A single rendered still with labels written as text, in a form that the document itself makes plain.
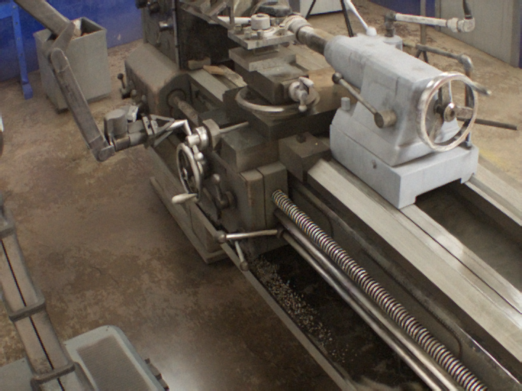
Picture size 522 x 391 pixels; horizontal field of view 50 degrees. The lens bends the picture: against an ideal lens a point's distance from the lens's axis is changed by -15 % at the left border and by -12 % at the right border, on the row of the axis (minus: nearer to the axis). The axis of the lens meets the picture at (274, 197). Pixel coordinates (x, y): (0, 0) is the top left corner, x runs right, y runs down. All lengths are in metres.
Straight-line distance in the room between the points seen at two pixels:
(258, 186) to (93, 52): 2.83
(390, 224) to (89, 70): 3.29
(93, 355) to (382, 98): 1.26
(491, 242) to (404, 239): 0.34
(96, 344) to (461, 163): 1.34
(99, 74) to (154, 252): 1.97
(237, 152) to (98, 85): 2.85
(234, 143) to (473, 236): 0.76
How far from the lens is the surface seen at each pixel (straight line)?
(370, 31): 1.91
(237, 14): 2.36
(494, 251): 1.73
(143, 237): 3.04
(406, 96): 1.60
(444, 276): 1.44
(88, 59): 4.50
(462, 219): 1.83
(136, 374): 2.02
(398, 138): 1.62
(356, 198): 1.67
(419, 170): 1.63
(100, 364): 2.08
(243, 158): 1.85
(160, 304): 2.65
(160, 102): 2.61
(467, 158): 1.76
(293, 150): 1.82
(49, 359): 1.83
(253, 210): 1.89
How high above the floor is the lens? 1.75
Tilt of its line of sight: 33 degrees down
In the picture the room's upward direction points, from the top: 3 degrees counter-clockwise
